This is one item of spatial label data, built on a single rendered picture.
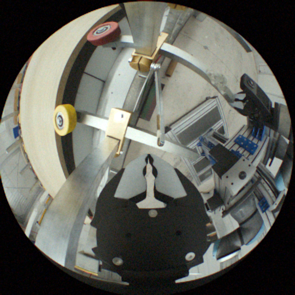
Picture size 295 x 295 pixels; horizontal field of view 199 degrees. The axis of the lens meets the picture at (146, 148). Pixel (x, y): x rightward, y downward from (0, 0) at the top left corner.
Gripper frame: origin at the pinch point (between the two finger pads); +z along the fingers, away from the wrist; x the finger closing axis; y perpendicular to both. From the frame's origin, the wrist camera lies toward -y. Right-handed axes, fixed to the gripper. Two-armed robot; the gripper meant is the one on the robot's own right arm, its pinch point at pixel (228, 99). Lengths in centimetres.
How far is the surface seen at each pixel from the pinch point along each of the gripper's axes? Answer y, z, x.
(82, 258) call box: -31, -34, -52
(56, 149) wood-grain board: -49, -7, -35
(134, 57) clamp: -31.4, -3.8, -6.8
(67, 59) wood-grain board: -49, -7, -8
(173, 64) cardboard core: -16, 75, 48
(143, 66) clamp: -28.6, -3.4, -8.5
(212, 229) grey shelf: 227, -32, -178
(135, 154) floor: -15, 83, -83
